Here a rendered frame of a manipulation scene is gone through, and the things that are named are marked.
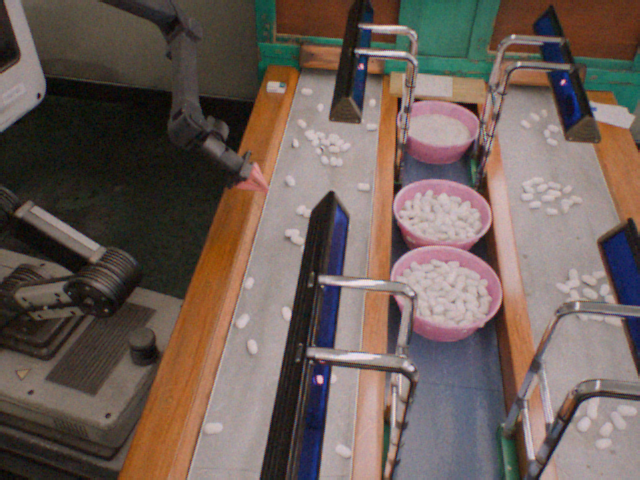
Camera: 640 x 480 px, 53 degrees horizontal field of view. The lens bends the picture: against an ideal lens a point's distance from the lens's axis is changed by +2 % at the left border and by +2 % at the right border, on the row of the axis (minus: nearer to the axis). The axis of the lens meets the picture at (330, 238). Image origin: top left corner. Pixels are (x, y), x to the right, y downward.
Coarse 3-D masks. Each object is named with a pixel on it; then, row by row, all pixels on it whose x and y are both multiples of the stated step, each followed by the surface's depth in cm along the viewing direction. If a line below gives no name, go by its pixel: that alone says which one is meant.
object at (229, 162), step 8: (224, 152) 153; (232, 152) 155; (248, 152) 158; (216, 160) 153; (224, 160) 153; (232, 160) 154; (240, 160) 155; (248, 160) 158; (224, 168) 154; (232, 168) 154; (240, 168) 154; (232, 176) 156; (240, 176) 152; (232, 184) 155
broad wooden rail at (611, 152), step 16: (592, 96) 221; (608, 96) 221; (608, 128) 206; (624, 128) 206; (592, 144) 203; (608, 144) 199; (624, 144) 200; (608, 160) 193; (624, 160) 193; (608, 176) 188; (624, 176) 187; (624, 192) 182; (624, 208) 176
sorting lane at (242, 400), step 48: (288, 144) 197; (288, 192) 180; (336, 192) 181; (288, 240) 165; (288, 288) 153; (240, 336) 142; (336, 336) 143; (240, 384) 132; (336, 384) 133; (240, 432) 124; (336, 432) 125
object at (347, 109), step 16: (368, 0) 193; (352, 16) 186; (368, 16) 188; (352, 32) 175; (368, 32) 182; (352, 48) 166; (368, 48) 177; (352, 64) 159; (368, 64) 171; (336, 80) 163; (352, 80) 154; (336, 96) 155; (352, 96) 150; (336, 112) 151; (352, 112) 150
